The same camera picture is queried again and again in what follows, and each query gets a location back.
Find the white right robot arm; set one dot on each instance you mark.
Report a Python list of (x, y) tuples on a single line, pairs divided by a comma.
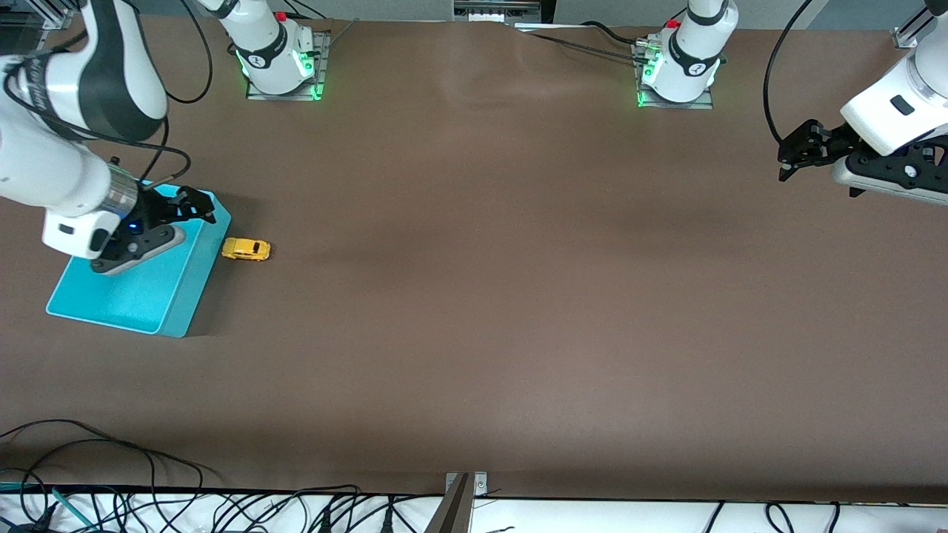
[(44, 163)]

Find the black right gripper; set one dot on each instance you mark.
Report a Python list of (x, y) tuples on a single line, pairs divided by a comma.
[(158, 206)]

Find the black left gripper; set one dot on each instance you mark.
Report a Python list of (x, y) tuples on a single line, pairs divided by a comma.
[(836, 140)]

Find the turquoise plastic bin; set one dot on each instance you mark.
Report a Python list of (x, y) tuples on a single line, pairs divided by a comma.
[(141, 289)]

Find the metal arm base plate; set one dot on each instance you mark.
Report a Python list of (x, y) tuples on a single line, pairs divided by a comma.
[(678, 106), (281, 97)]

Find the small metal mounting bracket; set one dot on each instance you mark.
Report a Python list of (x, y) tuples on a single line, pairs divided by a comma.
[(480, 483)]

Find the aluminium frame rail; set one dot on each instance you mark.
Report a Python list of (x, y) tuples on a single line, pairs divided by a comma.
[(52, 9), (907, 33)]

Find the grey camera mast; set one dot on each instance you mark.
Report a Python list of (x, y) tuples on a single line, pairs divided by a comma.
[(452, 514)]

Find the yellow beetle toy car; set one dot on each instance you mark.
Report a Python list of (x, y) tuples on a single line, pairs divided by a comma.
[(248, 249)]

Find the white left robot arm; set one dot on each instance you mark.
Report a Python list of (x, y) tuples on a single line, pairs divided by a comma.
[(896, 111)]

